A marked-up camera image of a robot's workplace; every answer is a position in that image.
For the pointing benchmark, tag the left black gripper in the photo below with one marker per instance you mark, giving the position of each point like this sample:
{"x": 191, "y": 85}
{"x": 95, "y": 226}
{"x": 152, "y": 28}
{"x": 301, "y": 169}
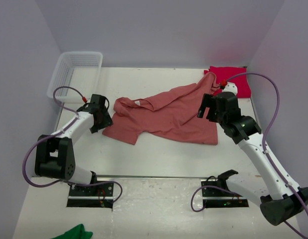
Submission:
{"x": 106, "y": 122}

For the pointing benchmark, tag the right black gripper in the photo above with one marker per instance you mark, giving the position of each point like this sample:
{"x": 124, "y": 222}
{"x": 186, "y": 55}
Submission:
{"x": 208, "y": 101}

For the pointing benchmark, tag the salmon pink t shirt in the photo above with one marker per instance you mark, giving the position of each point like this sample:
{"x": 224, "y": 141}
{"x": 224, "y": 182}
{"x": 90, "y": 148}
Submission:
{"x": 171, "y": 115}

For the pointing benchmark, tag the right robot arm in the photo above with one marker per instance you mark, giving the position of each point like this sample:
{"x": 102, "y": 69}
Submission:
{"x": 277, "y": 194}

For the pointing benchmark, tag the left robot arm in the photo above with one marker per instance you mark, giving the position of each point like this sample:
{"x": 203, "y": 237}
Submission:
{"x": 55, "y": 156}

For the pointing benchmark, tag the folded red t shirt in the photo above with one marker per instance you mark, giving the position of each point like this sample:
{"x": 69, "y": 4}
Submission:
{"x": 224, "y": 73}

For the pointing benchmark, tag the white plastic basket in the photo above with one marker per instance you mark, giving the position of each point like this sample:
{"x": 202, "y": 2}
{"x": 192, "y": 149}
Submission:
{"x": 77, "y": 69}

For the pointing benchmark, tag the green cloth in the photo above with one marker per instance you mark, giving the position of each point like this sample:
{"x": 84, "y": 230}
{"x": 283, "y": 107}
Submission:
{"x": 77, "y": 232}

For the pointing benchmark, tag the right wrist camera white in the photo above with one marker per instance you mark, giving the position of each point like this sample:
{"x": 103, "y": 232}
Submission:
{"x": 226, "y": 86}

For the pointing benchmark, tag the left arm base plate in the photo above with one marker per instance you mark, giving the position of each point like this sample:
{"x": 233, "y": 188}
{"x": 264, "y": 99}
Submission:
{"x": 91, "y": 197}

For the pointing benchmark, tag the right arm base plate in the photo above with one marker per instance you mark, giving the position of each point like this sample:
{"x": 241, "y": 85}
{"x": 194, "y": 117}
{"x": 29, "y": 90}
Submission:
{"x": 214, "y": 198}

